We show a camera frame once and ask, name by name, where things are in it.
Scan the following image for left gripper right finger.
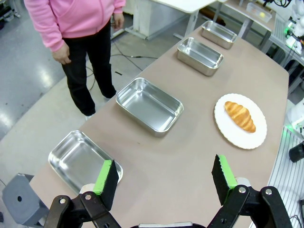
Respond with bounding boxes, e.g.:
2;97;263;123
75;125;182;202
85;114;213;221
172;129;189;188
206;154;293;228

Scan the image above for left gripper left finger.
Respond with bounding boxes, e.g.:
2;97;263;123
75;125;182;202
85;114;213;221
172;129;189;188
44;159;122;228

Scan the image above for golden brown croissant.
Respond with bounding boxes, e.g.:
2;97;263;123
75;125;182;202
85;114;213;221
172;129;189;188
224;101;257;133

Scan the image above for person's right forearm pink sleeve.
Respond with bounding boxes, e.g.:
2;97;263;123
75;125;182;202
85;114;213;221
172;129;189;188
25;0;65;53

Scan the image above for person's left forearm pink sleeve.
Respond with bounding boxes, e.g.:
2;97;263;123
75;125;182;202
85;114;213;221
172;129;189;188
111;0;126;15

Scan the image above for shiny steel rectangular container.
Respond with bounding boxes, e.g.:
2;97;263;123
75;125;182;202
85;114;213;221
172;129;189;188
48;130;124;194
201;20;238;50
115;77;184;138
177;37;224;76

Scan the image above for person's right hand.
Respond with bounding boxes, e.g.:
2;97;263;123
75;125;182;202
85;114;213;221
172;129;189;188
52;42;72;65

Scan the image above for person's left hand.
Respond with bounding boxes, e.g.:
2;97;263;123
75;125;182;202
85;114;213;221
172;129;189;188
113;13;125;29

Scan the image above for white scalloped round plate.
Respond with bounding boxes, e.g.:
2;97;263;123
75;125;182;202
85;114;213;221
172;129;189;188
214;93;268;150

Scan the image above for grey ribbed metal platform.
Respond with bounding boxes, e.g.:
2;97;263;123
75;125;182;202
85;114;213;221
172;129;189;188
267;125;304;228

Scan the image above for black cylindrical device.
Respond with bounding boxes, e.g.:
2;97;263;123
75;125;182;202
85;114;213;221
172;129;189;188
288;141;304;163

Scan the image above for black trousers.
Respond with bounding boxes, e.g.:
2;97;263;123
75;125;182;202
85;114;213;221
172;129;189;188
62;20;117;116

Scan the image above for grey side table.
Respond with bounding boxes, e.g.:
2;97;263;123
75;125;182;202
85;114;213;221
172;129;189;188
223;0;278;48

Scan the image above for pink zip hoodie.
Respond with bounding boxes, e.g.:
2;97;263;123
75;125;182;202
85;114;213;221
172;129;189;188
23;0;126;53

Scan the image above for clear plastic box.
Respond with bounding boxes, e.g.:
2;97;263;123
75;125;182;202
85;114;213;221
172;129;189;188
246;2;273;24

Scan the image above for large white table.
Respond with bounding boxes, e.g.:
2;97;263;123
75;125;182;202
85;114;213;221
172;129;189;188
132;0;226;40

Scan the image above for black floor cable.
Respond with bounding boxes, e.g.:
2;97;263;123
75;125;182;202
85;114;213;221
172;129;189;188
110;40;159;72

